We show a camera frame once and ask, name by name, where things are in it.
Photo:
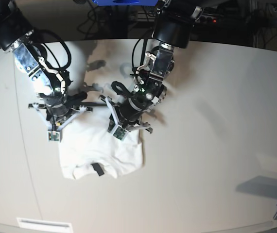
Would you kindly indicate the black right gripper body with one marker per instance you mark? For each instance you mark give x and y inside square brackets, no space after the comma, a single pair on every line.
[58,110]

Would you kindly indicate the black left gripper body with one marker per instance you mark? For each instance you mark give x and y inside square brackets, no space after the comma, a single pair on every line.
[130,110]

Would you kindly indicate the white printed T-shirt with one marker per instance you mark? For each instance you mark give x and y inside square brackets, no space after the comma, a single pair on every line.
[88,148]

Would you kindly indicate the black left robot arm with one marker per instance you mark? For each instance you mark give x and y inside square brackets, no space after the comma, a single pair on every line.
[172,30]

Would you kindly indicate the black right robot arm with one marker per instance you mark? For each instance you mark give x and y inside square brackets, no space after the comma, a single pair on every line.
[51,84]

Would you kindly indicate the blue box at top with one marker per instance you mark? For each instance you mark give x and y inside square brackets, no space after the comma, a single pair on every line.
[125,2]

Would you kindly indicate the white paper label sheet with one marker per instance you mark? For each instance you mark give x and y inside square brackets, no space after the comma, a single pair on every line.
[42,225]

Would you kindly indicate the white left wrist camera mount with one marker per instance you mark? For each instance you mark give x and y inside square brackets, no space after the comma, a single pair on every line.
[121,132]

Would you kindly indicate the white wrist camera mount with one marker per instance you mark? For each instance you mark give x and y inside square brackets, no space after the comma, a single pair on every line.
[54,130]
[121,132]

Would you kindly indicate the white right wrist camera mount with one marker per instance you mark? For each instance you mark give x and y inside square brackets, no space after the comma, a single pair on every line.
[54,130]

